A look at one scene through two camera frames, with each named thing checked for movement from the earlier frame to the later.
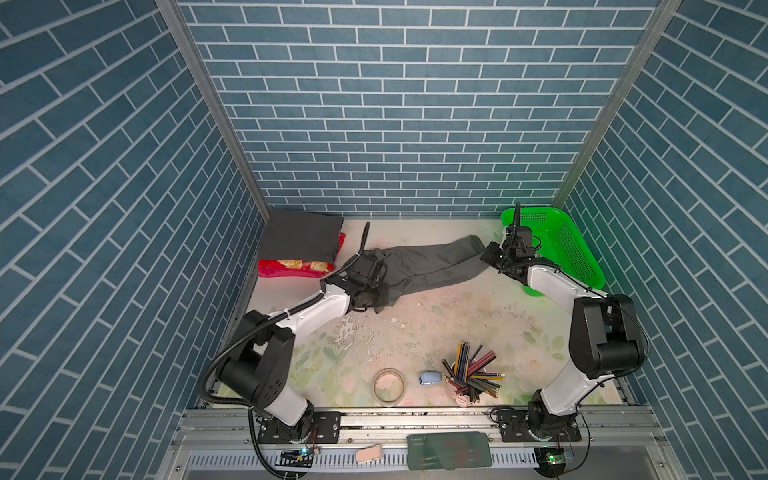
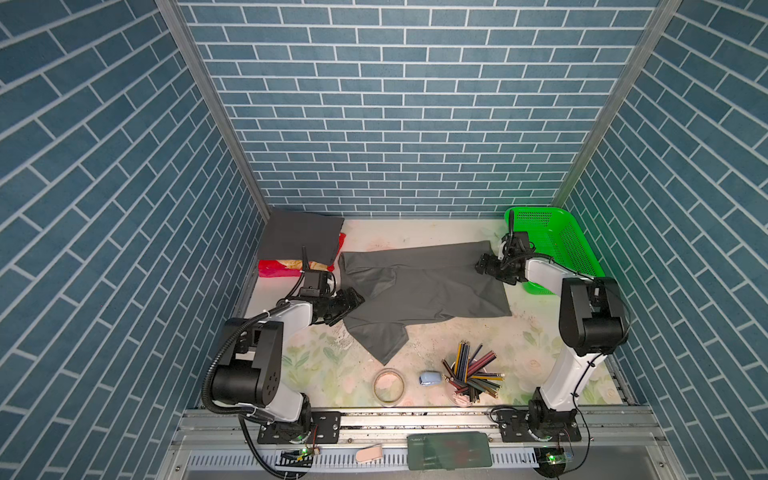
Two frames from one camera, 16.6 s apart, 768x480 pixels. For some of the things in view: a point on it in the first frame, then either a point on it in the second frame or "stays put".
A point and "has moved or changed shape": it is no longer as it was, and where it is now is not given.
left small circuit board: (295, 458) stays put
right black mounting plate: (535, 425) stays put
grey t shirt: (412, 267) has moved or changed shape
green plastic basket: (561, 243) stays put
